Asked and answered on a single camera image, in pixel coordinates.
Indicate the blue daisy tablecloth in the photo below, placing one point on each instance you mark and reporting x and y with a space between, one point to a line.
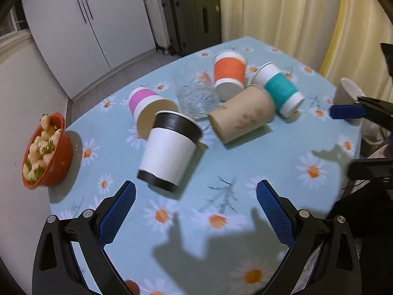
210 236

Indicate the white framed window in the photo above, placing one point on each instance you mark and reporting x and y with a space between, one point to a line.
14 22

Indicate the cream curtain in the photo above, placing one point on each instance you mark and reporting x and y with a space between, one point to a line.
337 38

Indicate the dark grey suitcase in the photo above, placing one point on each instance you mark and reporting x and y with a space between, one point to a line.
198 24

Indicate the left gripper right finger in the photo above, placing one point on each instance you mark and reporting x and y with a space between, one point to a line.
321 256

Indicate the beige ceramic mug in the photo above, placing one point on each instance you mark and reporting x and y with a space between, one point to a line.
347 92

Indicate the white radiator heater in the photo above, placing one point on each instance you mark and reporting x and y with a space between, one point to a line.
158 24

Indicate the white double-door wardrobe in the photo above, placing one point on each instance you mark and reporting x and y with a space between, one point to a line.
84 41

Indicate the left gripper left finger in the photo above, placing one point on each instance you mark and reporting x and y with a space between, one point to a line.
56 270

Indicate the red bowl of fruit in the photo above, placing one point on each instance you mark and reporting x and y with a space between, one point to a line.
48 155

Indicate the orange banded paper cup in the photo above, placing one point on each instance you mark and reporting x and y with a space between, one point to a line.
229 74

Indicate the brown kraft paper cup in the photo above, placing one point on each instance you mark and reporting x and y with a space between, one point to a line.
249 110

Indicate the teal banded paper cup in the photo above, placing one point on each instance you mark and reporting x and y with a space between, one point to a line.
285 95

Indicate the clear glass tumbler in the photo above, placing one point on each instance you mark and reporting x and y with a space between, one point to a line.
195 91

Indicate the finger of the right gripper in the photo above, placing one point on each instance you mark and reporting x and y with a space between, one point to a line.
371 169
375 110

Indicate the pink banded paper cup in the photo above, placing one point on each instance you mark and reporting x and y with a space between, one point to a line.
143 104

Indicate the black and white paper cup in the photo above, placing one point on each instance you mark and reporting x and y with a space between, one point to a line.
170 147

